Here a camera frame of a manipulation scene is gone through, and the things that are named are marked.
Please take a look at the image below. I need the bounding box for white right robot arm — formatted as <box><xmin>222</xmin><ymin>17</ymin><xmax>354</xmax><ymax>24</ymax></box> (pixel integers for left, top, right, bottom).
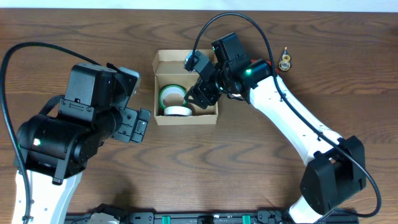
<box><xmin>184</xmin><ymin>33</ymin><xmax>367</xmax><ymax>223</ymax></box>

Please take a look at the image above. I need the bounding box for red stapler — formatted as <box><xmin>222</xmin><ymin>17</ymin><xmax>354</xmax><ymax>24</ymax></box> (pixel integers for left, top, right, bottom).
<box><xmin>251</xmin><ymin>59</ymin><xmax>280</xmax><ymax>75</ymax></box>

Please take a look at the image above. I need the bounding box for white tape roll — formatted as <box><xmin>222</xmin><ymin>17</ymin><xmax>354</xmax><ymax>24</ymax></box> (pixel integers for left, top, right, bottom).
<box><xmin>164</xmin><ymin>106</ymin><xmax>192</xmax><ymax>116</ymax></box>

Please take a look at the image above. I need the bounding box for green tape roll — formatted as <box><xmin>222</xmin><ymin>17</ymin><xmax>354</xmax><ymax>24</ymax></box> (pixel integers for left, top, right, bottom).
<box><xmin>159</xmin><ymin>85</ymin><xmax>187</xmax><ymax>109</ymax></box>

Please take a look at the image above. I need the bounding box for brown cardboard box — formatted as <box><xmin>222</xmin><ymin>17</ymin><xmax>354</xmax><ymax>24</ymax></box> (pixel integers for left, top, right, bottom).
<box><xmin>152</xmin><ymin>50</ymin><xmax>218</xmax><ymax>126</ymax></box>

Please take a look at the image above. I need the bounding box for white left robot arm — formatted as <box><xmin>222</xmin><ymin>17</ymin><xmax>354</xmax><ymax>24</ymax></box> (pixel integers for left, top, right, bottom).
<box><xmin>17</xmin><ymin>63</ymin><xmax>150</xmax><ymax>223</ymax></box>

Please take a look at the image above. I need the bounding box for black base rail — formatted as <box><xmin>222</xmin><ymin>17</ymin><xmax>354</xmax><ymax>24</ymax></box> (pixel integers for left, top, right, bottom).
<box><xmin>63</xmin><ymin>202</ymin><xmax>360</xmax><ymax>224</ymax></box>

